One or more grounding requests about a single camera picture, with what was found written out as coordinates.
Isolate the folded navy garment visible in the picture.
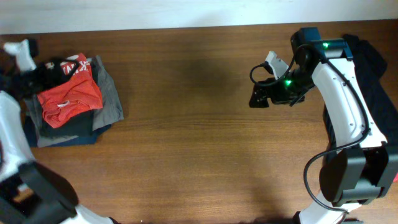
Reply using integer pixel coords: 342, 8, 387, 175
22, 116, 112, 147

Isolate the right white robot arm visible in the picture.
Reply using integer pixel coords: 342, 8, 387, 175
249, 39, 397, 223

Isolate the black crumpled garment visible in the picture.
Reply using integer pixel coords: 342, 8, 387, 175
322, 34, 398, 184

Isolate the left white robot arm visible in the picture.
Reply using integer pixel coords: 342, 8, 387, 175
1, 60, 115, 224

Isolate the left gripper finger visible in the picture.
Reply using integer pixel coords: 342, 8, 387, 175
40, 70, 70, 92
50, 57, 80, 78

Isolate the orange t-shirt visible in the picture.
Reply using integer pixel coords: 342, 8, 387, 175
37, 53, 103, 128

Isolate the folded black garment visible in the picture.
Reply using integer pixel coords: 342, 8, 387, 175
39, 111, 93, 138

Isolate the folded grey garment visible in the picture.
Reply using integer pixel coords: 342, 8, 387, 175
25, 55, 124, 137

